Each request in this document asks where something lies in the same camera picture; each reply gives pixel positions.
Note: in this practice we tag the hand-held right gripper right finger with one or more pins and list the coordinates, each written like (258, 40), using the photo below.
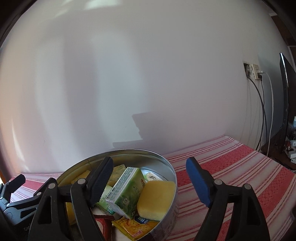
(198, 183)

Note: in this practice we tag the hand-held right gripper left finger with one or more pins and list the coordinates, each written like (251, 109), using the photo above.
(103, 178)

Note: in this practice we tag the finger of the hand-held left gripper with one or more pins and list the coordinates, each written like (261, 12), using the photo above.
(16, 183)
(38, 192)

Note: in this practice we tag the yellow sponge with holes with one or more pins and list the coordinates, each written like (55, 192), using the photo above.
(118, 175)

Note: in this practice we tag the small yellow sponge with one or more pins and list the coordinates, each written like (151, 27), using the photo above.
(81, 177)

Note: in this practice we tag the green leaf-print tissue pack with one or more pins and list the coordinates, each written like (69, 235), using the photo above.
(105, 205)
(127, 194)

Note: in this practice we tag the round blue metal tin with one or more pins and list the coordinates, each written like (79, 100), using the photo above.
(138, 157)

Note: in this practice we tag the large yellow sponge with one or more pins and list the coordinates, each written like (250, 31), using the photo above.
(157, 197)

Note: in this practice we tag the red snack packet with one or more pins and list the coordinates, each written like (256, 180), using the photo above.
(103, 226)

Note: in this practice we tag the light green tissue pack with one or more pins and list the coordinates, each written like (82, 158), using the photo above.
(151, 178)

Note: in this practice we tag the red striped tablecloth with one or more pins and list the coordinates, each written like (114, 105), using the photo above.
(231, 173)

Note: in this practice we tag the dark side cabinet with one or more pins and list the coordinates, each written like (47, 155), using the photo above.
(275, 148)

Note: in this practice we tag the cluster of small white boxes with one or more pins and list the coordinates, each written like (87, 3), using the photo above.
(292, 143)

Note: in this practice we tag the black flat monitor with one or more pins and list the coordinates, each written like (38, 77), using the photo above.
(285, 97)

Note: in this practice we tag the dark wooden shelf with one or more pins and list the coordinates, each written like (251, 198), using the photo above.
(286, 30)

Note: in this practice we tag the white wall socket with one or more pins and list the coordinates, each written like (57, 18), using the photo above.
(253, 70)

